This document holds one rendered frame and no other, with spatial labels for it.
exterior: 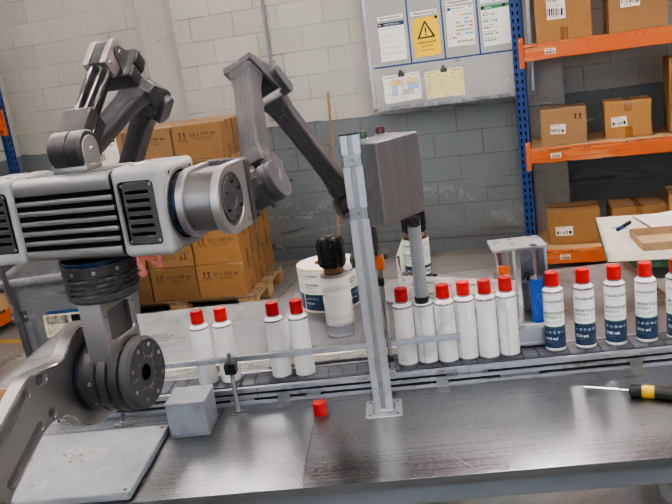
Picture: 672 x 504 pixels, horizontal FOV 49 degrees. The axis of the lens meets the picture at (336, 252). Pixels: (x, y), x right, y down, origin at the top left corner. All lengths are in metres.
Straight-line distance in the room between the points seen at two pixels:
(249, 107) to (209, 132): 3.61
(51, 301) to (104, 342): 2.78
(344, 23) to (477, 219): 1.96
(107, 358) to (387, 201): 0.68
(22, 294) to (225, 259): 1.65
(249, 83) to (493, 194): 4.77
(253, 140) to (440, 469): 0.77
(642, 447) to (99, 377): 1.07
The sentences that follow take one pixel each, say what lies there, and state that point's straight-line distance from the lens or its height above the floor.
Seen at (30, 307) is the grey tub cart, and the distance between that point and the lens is 4.24.
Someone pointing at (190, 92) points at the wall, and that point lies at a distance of 6.86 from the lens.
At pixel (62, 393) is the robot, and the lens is 1.46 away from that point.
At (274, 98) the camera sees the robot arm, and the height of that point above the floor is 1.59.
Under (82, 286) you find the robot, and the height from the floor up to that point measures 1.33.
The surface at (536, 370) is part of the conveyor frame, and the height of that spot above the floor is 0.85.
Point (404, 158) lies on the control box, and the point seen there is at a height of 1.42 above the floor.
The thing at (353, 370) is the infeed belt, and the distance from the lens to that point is 1.95.
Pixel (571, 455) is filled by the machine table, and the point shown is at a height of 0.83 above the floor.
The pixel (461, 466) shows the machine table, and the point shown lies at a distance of 1.59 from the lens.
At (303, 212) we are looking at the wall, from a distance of 6.63.
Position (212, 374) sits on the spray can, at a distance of 2.00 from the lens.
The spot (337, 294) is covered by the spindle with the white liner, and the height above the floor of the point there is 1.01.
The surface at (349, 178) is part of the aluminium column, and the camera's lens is 1.65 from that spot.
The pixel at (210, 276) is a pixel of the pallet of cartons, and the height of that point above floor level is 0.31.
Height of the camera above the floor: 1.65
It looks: 14 degrees down
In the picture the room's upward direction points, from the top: 8 degrees counter-clockwise
